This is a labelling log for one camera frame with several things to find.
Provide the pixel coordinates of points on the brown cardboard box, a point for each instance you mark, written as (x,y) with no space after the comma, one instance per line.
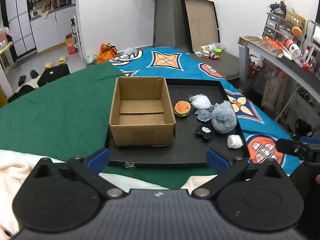
(140,133)

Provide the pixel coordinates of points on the green label plastic bottle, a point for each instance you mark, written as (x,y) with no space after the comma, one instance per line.
(293,51)

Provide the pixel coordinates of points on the orange round plush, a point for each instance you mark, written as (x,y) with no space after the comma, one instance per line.
(296,31)

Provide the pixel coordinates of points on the green-tinted plastic bag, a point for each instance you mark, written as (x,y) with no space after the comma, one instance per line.
(91,59)

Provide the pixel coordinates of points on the grey fluffy earmuffs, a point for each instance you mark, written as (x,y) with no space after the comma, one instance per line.
(223,118)

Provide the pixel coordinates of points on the black shallow tray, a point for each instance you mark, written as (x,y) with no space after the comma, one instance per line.
(185,150)

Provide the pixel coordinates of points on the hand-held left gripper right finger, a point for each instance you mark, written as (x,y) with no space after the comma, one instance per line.
(216,160)

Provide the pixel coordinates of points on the small red toy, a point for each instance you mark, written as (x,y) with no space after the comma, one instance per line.
(215,56)

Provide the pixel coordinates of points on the black-framed sliding door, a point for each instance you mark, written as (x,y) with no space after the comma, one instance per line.
(20,17)

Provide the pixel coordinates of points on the grey desk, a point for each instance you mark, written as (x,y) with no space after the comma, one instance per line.
(282,65)

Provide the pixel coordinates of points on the grey board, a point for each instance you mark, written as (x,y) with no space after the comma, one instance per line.
(181,30)

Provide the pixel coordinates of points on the blue-grey octopus plush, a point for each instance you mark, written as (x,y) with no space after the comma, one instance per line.
(203,115)

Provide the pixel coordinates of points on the red bag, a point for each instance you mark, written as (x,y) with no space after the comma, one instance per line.
(256,67)

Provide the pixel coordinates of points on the wicker basket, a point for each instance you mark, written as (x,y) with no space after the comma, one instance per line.
(296,18)

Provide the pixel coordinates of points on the white storage rack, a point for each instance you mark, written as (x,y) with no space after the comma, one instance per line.
(77,37)

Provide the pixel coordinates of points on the beige tote bag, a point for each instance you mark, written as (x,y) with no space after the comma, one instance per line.
(273,90)

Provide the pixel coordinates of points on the row of kitchen containers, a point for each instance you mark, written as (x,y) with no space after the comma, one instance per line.
(50,0)

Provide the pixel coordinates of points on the small white boxes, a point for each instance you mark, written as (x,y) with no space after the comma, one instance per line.
(202,54)

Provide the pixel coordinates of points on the white plastic bag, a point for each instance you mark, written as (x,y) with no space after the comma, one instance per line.
(129,50)

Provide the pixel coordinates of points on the cardboard sheets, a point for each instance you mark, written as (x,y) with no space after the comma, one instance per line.
(260,43)

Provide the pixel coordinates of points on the person's right hand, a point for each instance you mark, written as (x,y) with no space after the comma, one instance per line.
(318,178)

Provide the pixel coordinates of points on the black and white plush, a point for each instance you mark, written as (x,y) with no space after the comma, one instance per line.
(208,136)

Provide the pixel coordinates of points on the orange bag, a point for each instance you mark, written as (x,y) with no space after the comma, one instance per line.
(107,52)

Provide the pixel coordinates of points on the green cup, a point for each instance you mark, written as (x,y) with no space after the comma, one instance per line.
(218,52)

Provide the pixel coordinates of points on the black stool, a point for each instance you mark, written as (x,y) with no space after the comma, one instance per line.
(55,73)

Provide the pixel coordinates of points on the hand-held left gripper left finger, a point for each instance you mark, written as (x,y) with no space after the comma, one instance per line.
(98,158)

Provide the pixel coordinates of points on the white kitchen cabinet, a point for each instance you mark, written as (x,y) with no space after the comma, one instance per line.
(50,30)

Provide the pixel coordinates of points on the white jar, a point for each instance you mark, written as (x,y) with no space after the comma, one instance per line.
(209,48)

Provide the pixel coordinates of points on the white wad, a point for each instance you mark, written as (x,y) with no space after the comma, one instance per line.
(235,142)

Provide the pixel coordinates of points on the grey mat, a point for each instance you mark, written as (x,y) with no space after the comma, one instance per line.
(225,65)

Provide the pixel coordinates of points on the burger plush toy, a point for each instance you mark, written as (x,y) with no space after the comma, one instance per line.
(182,108)

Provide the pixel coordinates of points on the grey drawer organizer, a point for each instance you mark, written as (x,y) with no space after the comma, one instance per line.
(277,26)

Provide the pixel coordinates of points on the green blanket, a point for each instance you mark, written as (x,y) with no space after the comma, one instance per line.
(62,110)

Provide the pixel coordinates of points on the leaning black tray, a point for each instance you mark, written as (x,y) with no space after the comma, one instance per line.
(200,22)

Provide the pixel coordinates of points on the yellow table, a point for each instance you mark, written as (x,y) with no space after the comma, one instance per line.
(3,98)

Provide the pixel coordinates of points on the white fleece blanket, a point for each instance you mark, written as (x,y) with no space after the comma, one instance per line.
(12,175)

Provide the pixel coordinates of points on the glass jar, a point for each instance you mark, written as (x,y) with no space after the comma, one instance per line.
(3,38)

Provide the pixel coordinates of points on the orange cardboard box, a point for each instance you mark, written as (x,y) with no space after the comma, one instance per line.
(70,45)

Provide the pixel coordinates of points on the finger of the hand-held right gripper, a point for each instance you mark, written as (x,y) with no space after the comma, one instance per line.
(310,139)
(287,146)

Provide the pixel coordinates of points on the red cap white bottle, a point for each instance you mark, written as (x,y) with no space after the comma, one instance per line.
(307,57)

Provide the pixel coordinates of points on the black slipper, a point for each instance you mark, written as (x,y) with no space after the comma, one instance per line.
(34,74)
(22,80)

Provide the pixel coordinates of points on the dark model toy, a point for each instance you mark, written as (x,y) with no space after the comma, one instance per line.
(277,7)

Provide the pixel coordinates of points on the grey door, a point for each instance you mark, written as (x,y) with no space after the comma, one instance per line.
(165,17)

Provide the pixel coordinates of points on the clear plastic bag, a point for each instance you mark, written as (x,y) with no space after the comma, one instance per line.
(201,101)

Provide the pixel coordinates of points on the black and white clothes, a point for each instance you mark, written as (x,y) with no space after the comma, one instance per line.
(23,90)

